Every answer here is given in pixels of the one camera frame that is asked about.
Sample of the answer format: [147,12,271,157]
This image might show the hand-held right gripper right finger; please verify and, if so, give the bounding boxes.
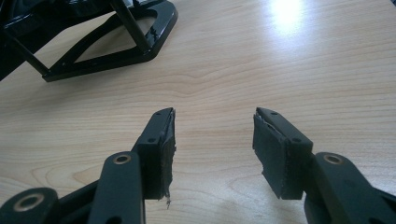
[252,106,314,201]

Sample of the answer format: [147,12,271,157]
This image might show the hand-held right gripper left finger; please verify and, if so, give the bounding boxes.
[132,106,177,202]

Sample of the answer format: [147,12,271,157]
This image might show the red and black shoe rack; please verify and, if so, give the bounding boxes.
[0,0,179,83]

